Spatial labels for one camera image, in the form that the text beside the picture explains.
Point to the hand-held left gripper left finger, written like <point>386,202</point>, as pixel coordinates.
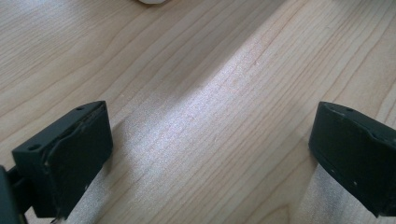
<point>71,158</point>

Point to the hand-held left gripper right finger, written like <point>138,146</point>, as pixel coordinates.
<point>358,155</point>

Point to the white round object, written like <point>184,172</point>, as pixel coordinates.
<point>151,1</point>

